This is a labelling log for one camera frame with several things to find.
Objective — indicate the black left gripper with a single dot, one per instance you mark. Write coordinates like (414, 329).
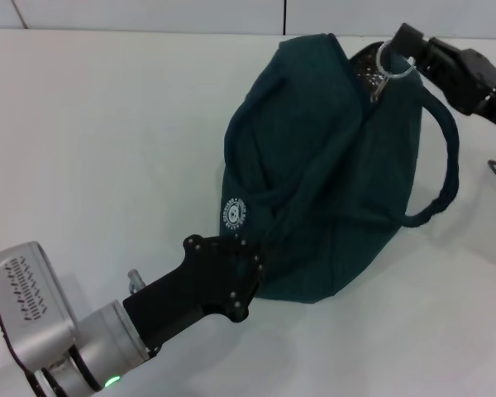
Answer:
(202, 285)

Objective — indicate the teal fabric lunch bag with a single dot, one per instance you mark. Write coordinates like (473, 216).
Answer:
(335, 165)

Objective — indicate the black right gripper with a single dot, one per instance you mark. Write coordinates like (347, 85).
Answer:
(471, 78)

